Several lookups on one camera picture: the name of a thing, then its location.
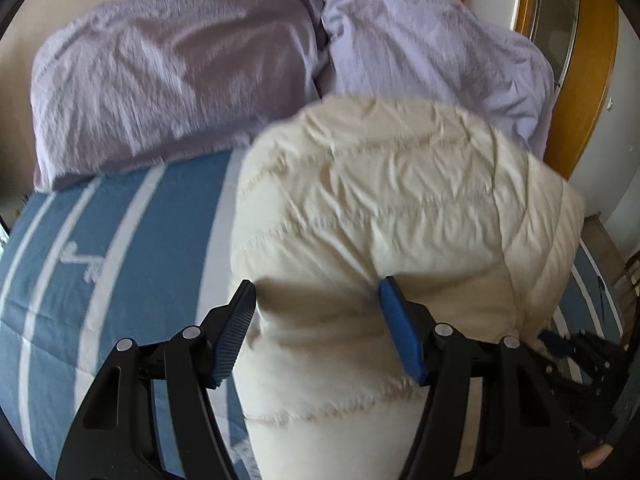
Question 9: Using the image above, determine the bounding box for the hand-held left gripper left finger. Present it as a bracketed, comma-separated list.
[55, 280, 257, 480]

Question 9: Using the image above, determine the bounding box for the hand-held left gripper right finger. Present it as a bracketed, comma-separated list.
[378, 276, 586, 480]

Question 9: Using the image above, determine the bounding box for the cream quilted duvet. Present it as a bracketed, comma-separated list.
[229, 92, 586, 480]

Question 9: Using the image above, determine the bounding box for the person's right forearm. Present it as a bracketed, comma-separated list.
[597, 360, 640, 466]

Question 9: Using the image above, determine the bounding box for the blue white striped blanket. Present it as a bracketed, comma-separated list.
[0, 147, 626, 480]

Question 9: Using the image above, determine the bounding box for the mauve pillow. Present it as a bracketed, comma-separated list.
[30, 0, 328, 193]

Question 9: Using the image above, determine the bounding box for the pale lilac pillow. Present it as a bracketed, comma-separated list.
[317, 0, 557, 153]

